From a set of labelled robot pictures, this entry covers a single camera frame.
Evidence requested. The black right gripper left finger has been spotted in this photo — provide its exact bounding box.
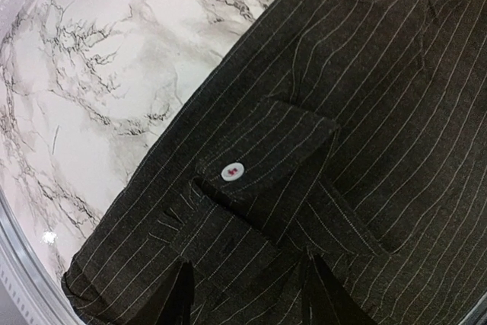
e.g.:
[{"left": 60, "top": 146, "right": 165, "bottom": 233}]
[{"left": 157, "top": 261, "right": 195, "bottom": 325}]

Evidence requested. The black pinstriped long sleeve shirt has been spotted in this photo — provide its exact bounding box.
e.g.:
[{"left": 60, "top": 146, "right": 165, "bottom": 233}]
[{"left": 62, "top": 0, "right": 486, "bottom": 324}]

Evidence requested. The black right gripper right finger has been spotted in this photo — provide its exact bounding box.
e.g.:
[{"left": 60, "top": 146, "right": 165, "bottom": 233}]
[{"left": 304, "top": 255, "right": 376, "bottom": 325}]

